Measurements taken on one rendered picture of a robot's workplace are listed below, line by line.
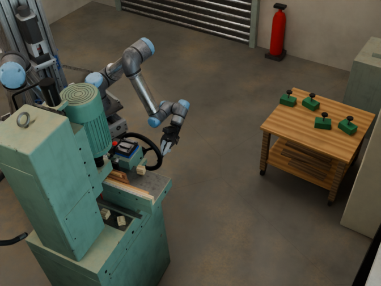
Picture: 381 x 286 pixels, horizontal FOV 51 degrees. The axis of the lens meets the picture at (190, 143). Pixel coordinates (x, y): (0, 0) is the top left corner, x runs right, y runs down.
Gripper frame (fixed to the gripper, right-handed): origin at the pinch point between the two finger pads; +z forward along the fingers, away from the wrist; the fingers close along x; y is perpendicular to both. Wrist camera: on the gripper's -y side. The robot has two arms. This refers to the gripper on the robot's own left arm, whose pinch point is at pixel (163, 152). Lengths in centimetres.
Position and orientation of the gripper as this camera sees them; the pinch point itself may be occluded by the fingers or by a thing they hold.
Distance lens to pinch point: 238.6
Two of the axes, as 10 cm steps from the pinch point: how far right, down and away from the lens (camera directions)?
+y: 2.6, 3.1, 9.1
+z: -3.6, 9.1, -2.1
